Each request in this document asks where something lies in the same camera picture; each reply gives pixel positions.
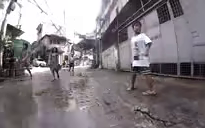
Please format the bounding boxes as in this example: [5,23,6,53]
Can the green shelter with plants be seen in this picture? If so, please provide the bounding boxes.
[0,23,34,78]

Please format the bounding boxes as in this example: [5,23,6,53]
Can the grey concrete road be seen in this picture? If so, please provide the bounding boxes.
[0,65,205,128]

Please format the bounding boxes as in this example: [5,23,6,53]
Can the pale multi-storey building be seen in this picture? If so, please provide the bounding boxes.
[35,22,73,64]

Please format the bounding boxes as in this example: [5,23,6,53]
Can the grey walled building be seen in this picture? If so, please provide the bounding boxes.
[95,0,205,80]

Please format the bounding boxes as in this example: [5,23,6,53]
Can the white car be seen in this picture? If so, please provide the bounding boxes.
[32,58,48,68]

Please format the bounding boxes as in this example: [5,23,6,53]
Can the overhead wires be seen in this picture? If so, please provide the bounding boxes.
[26,0,71,38]

